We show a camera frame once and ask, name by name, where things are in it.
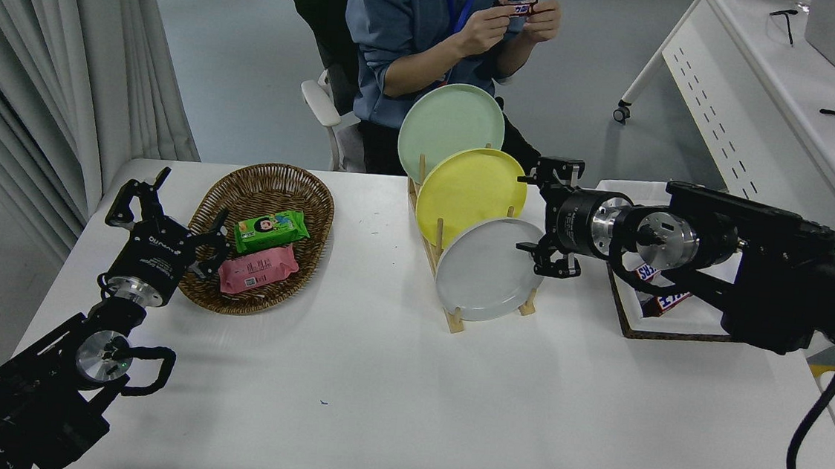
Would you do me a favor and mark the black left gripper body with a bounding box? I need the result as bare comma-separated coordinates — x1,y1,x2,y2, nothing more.
104,214,201,307

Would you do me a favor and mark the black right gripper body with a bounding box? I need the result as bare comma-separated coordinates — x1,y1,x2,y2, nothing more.
541,187,602,259

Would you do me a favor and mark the grey plate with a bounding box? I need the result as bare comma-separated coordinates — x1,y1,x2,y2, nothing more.
432,213,550,328

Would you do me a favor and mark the yellow plate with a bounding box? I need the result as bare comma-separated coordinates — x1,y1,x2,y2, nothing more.
413,143,531,255

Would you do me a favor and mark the wooden plate rack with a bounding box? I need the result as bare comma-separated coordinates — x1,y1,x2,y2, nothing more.
396,138,549,340

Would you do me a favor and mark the pale green plate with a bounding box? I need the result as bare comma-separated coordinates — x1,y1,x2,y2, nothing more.
394,79,510,192

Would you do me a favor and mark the person's left hand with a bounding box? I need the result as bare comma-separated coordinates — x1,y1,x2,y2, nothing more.
515,0,564,48

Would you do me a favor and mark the person's right hand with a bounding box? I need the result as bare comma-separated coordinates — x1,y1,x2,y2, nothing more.
450,3,516,62

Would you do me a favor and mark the pink snack pack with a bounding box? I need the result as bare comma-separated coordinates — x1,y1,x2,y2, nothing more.
215,241,302,300

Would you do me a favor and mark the green snack pack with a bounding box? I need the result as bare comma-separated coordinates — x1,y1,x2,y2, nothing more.
232,205,313,259

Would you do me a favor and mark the brown wicker basket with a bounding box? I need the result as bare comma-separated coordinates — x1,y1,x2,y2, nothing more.
175,156,339,323

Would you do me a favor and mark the white lined tray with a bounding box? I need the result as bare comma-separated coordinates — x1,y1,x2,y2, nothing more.
582,176,764,349

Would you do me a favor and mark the office chair with white armrest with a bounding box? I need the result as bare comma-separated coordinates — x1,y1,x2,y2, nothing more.
276,0,377,173

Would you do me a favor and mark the grey curtain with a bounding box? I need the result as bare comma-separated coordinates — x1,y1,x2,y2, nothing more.
0,0,213,277

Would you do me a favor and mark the white desk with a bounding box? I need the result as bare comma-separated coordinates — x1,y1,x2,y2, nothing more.
603,0,835,265

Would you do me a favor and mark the person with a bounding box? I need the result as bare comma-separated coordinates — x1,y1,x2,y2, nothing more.
333,0,565,188

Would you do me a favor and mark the blue lanyard with badge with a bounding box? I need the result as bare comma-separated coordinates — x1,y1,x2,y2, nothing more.
433,0,485,87

